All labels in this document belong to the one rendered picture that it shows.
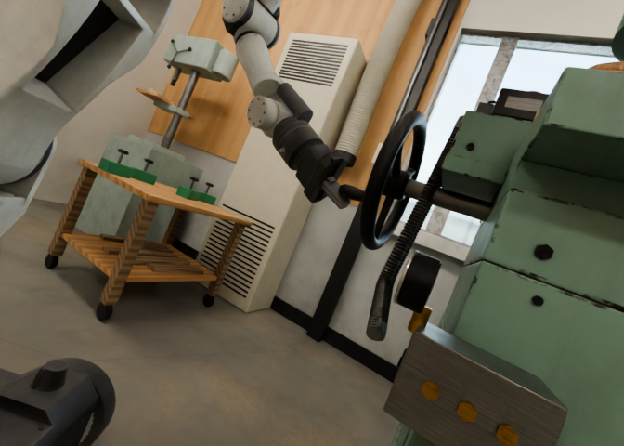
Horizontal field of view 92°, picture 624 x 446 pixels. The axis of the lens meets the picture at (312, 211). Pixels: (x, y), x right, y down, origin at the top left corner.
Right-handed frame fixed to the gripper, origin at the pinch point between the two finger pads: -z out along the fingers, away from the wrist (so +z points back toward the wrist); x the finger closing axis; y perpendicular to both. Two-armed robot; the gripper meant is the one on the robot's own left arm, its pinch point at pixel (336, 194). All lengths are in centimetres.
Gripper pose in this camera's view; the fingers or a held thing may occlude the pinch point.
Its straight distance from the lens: 57.5
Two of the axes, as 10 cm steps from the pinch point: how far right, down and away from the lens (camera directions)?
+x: 3.3, -6.1, -7.2
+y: 7.8, -2.5, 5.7
